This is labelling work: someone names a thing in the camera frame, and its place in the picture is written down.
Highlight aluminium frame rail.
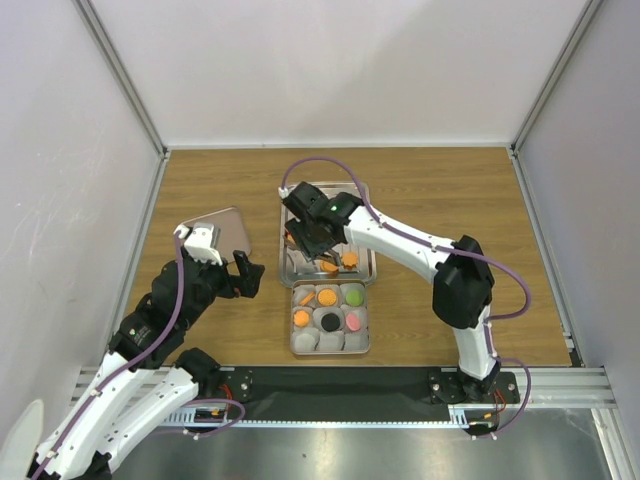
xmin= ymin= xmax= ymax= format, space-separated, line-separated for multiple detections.
xmin=69 ymin=365 xmax=621 ymax=429

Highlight brown tin lid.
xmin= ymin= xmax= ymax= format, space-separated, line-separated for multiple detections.
xmin=183 ymin=206 xmax=252 ymax=262

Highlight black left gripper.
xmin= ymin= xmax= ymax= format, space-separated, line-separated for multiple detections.
xmin=179 ymin=243 xmax=264 ymax=329

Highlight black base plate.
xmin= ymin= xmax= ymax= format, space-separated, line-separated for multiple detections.
xmin=222 ymin=366 xmax=522 ymax=423

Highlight orange scalloped flower cookie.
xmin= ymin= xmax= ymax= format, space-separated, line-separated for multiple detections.
xmin=341 ymin=252 xmax=359 ymax=270

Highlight orange plain round cookie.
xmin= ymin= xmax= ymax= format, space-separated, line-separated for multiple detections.
xmin=320 ymin=261 xmax=339 ymax=274

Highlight pink round cookie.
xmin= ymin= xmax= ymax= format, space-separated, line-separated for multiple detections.
xmin=345 ymin=313 xmax=362 ymax=332

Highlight orange round sandwich cookie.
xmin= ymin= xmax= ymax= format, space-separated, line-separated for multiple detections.
xmin=298 ymin=291 xmax=315 ymax=306

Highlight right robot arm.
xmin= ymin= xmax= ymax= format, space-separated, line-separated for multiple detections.
xmin=278 ymin=182 xmax=500 ymax=402

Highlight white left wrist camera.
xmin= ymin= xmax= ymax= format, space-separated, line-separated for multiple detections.
xmin=174 ymin=222 xmax=223 ymax=266

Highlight black sandwich cookie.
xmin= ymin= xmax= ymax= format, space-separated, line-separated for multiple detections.
xmin=320 ymin=312 xmax=341 ymax=333

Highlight orange round dotted cookie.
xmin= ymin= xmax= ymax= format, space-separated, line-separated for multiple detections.
xmin=316 ymin=288 xmax=338 ymax=307

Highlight metal tongs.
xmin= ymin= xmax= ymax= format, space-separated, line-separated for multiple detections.
xmin=284 ymin=226 xmax=341 ymax=267

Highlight brown cookie tin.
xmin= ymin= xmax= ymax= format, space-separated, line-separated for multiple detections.
xmin=289 ymin=279 xmax=371 ymax=356

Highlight steel baking tray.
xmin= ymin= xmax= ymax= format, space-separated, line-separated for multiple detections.
xmin=278 ymin=206 xmax=377 ymax=288

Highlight green round cookie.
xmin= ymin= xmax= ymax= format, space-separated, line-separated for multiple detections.
xmin=345 ymin=289 xmax=364 ymax=307

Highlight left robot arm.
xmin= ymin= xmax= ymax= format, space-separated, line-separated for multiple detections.
xmin=27 ymin=247 xmax=265 ymax=479

